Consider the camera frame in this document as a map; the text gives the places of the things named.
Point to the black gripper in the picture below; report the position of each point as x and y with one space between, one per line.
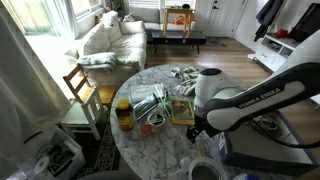
200 124

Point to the yellow picture book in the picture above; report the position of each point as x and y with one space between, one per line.
182 112

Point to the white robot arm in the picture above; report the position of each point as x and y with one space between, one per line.
222 104

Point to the clear tape roll cup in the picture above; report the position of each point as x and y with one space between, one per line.
156 121

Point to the crumpled grey white cloth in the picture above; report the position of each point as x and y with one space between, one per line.
188 77

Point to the red small cup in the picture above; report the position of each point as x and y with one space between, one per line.
145 129

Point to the round tin in box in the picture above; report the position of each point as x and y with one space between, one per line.
268 124

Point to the clear plastic bag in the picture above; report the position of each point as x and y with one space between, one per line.
140 92

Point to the dark blue cardboard box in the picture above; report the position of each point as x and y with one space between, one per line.
246 148

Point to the white bottle blue cap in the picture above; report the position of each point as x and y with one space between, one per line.
244 176

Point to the amber jar yellow lid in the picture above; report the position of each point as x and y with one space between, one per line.
124 114

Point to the black coffee table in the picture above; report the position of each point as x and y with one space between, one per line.
195 39

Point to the wooden stool on table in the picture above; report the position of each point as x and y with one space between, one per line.
184 17

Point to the folded grey blanket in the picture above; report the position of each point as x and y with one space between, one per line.
106 60

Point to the white sofa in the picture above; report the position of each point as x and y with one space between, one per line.
127 40

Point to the white small chair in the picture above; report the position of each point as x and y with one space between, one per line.
82 117

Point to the hanging dark jacket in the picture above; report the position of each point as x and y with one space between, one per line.
266 16

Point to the wooden chair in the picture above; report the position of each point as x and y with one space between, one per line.
80 87

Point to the clear plastic storage bin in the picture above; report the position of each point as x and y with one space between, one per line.
50 155

